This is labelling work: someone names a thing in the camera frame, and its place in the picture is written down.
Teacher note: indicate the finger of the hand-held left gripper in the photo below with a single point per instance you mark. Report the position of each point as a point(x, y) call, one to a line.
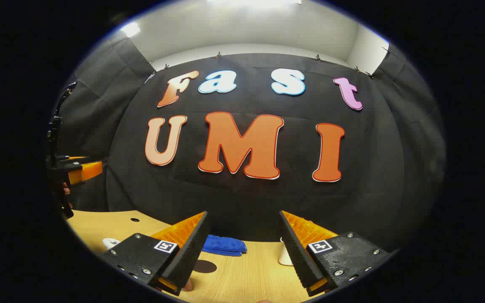
point(74, 159)
point(86, 170)

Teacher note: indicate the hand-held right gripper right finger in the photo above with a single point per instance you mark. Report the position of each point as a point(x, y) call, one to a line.
point(299, 256)

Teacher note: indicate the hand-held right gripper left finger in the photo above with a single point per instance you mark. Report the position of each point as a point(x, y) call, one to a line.
point(190, 252)

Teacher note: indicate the round brown coaster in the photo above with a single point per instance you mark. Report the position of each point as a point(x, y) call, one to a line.
point(205, 266)

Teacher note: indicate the white teacup lid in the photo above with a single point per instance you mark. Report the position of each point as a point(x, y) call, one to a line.
point(110, 242)

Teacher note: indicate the white toaster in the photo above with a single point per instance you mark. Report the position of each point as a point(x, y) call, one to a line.
point(285, 254)

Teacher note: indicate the blue towel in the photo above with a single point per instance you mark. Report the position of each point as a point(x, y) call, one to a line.
point(224, 245)

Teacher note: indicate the ceiling light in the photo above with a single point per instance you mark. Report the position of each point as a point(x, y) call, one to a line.
point(131, 29)

